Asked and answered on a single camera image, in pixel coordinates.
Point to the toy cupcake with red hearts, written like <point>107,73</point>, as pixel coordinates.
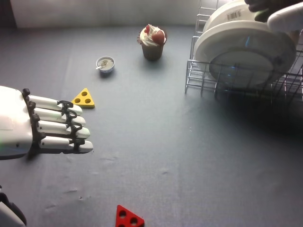
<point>152,45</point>

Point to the yellow triangle block with holes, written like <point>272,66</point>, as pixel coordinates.
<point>82,101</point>

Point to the grey table cloth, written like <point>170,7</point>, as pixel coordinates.
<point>165,142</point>

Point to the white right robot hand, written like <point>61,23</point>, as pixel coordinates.
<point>284,19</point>

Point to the white ceramic plate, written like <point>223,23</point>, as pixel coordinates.
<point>236,47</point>
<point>227,14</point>

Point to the small white toy spoon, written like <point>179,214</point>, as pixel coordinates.
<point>101,67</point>

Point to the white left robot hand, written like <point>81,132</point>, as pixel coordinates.
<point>14,123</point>

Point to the small toy bowl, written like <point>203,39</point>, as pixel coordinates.
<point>107,71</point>

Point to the red triangle block with holes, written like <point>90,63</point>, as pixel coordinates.
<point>129,218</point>

